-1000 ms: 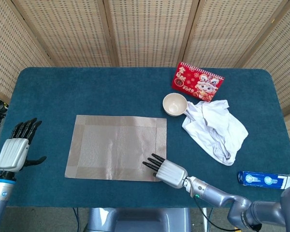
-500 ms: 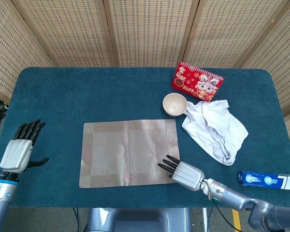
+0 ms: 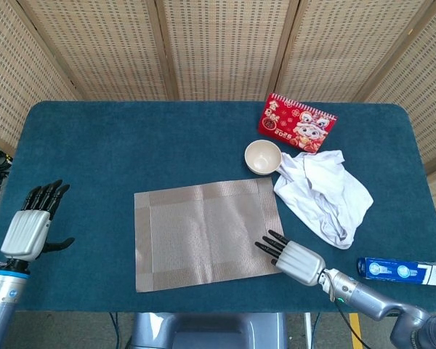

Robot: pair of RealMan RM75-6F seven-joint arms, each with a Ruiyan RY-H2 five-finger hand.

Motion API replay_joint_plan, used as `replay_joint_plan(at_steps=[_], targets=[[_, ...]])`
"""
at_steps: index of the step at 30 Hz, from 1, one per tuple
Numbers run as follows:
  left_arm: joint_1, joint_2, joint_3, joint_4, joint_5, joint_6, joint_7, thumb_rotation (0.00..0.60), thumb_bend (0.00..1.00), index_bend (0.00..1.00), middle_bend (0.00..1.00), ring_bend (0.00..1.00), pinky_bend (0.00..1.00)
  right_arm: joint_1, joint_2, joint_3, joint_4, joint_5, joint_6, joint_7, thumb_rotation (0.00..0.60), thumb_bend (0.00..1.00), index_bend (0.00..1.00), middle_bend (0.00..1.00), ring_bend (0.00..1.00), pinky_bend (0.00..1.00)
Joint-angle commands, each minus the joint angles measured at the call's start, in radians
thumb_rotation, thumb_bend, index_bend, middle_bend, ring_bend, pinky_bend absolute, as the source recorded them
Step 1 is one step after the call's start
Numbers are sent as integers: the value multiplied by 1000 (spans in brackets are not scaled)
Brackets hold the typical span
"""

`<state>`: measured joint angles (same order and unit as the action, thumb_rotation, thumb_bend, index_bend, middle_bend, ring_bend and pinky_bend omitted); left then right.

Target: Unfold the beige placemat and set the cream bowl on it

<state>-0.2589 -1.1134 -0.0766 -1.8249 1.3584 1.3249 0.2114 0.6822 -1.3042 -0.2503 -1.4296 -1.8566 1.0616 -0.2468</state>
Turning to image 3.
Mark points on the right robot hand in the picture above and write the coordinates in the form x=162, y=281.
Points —
x=301, y=261

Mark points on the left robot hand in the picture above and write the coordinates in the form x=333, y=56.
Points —
x=25, y=232

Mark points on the brown woven placemat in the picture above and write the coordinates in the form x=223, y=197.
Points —
x=203, y=232

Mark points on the beige bowl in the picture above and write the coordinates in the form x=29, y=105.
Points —
x=261, y=160

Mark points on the crumpled white cloth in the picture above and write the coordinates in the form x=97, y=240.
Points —
x=323, y=196

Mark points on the white table leg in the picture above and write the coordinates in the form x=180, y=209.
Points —
x=308, y=331

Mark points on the blue toothpaste box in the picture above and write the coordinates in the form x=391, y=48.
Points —
x=392, y=270

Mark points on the teal table cloth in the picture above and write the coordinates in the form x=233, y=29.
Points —
x=94, y=152

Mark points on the grey robot torso base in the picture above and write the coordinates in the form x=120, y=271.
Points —
x=203, y=331

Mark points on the red 2026 desk calendar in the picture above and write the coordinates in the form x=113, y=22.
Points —
x=279, y=120

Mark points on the woven bamboo folding screen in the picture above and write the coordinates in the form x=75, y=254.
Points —
x=221, y=47

